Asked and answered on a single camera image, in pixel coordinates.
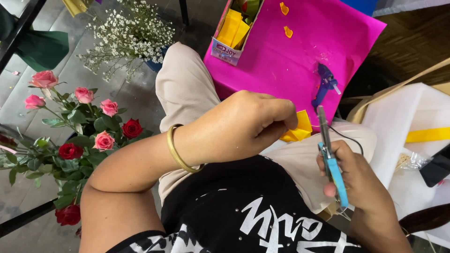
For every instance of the person's left hand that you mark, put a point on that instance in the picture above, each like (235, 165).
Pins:
(246, 119)

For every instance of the person's right hand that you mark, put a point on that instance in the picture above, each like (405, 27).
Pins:
(355, 175)

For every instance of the yellow paper piece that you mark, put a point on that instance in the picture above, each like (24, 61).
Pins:
(302, 128)

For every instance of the clear plastic bag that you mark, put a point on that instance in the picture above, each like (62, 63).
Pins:
(413, 161)

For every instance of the beige trousers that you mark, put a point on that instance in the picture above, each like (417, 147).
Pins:
(186, 84)

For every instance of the cardboard box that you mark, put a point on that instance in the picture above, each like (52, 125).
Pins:
(225, 51)

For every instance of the white paper sheet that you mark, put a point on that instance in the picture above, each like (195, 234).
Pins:
(397, 116)

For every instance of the tan paper sheet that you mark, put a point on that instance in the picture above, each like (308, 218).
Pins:
(372, 102)

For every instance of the gold bangle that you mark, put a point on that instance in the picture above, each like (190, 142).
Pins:
(174, 151)

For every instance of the black phone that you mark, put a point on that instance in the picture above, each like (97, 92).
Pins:
(437, 168)

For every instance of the yellow paper strip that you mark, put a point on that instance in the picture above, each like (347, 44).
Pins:
(429, 135)

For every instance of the blue glue gun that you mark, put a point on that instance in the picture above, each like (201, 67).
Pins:
(325, 84)

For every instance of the pink paper sheet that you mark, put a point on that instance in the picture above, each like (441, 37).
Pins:
(302, 49)

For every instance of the stack of yellow paper squares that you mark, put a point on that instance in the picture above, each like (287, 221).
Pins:
(232, 28)

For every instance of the black printed shirt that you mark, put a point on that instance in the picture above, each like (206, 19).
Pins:
(225, 210)

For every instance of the orange paper petal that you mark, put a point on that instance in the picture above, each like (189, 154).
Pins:
(288, 32)
(284, 8)

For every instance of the blue flower pot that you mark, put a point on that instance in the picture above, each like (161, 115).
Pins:
(156, 63)

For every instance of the white baby's breath bunch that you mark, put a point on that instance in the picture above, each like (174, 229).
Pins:
(130, 33)

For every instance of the bunch of pink red roses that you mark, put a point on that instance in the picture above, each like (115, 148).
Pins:
(91, 130)

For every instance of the blue paper sheet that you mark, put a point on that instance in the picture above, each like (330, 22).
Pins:
(362, 5)

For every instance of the gold paper sheet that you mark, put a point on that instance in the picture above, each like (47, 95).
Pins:
(75, 6)

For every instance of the dark green paper sheet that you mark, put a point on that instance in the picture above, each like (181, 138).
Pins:
(42, 49)

